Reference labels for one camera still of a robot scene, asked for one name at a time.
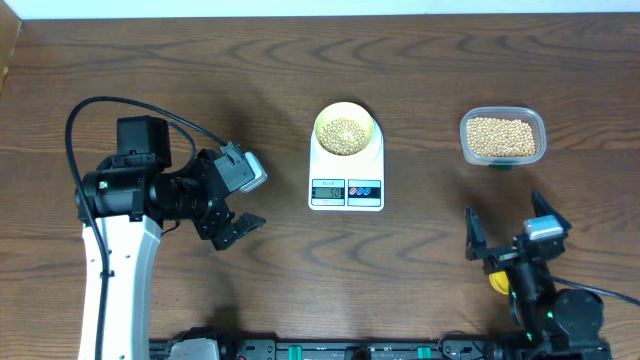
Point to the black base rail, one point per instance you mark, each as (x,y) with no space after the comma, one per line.
(264,349)

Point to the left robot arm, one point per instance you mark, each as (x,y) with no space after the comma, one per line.
(130,206)

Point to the yellow measuring scoop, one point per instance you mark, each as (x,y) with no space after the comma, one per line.
(499,282)

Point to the clear plastic container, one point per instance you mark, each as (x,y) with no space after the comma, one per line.
(511,113)

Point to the soybeans pile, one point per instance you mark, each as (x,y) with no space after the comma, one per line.
(495,137)

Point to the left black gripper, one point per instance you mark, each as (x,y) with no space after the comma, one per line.
(211,222)

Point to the cardboard panel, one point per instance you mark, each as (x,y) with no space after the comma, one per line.
(9,32)

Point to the white digital kitchen scale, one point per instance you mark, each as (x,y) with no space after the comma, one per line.
(347,183)

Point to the soybeans in bowl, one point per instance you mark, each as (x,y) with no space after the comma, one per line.
(343,137)

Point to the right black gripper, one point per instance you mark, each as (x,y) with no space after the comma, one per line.
(477,246)

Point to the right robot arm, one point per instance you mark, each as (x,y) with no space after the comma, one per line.
(556,324)

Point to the pale yellow bowl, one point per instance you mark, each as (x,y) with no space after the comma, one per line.
(344,110)

